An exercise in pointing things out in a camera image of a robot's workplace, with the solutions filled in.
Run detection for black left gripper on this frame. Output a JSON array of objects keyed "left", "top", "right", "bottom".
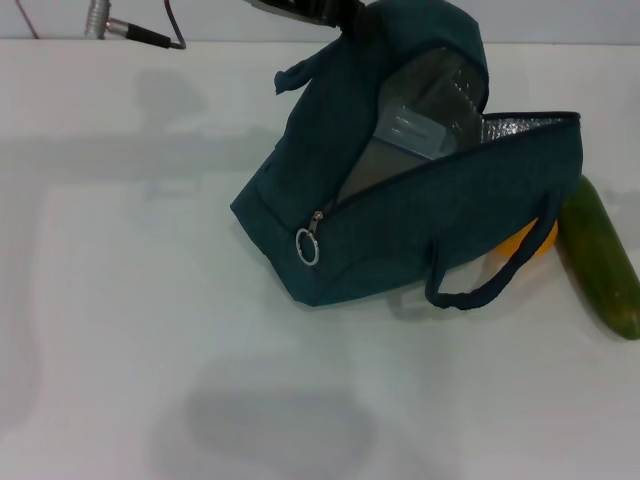
[{"left": 242, "top": 0, "right": 369, "bottom": 34}]

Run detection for clear plastic food container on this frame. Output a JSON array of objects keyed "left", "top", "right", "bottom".
[{"left": 338, "top": 99, "right": 454, "bottom": 202}]

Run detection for dark teal zipper bag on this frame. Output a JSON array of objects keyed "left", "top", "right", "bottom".
[{"left": 229, "top": 0, "right": 584, "bottom": 309}]

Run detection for green cucumber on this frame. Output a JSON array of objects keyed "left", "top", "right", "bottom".
[{"left": 557, "top": 174, "right": 640, "bottom": 342}]

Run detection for orange yellow pear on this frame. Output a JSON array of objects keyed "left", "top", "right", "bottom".
[{"left": 494, "top": 218, "right": 559, "bottom": 259}]

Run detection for left arm plug cable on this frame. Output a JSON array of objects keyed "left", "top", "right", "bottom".
[{"left": 83, "top": 0, "right": 187, "bottom": 51}]

